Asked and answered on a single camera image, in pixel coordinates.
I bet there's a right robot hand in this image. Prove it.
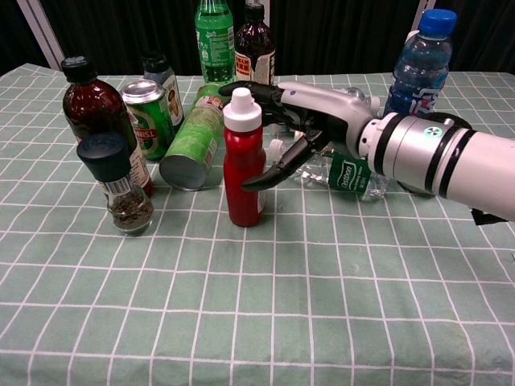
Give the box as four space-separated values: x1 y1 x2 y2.
218 80 381 192

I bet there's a clear water bottle green label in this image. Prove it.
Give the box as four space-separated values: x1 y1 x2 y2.
268 138 390 203

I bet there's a dark tea bottle white label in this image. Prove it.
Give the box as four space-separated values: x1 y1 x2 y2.
234 2 277 86

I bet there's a red squeeze bottle white cap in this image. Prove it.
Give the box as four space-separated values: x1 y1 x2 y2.
222 87 267 228

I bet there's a blue drink bottle blue cap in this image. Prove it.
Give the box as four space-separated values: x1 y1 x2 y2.
383 8 459 119

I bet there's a green soda bottle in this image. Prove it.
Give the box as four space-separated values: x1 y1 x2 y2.
194 0 236 84

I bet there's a grey bottle black cap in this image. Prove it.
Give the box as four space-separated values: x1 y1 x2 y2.
142 54 185 133

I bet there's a dark brown bottle black cap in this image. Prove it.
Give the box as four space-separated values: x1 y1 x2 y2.
60 55 156 199

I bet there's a black curtain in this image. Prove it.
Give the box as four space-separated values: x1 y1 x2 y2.
0 0 515 77

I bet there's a green chips tube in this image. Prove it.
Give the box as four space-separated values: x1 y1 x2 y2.
159 83 233 192

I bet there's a green beer can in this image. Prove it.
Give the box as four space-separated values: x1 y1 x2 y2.
121 79 176 162

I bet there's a green checked tablecloth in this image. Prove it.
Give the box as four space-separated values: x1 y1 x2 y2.
0 63 515 386

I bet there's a glass pepper grinder black top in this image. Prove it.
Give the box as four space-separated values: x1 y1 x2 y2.
76 130 155 236

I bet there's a white frame post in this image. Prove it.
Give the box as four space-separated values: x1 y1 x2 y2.
409 0 440 39
14 0 65 72

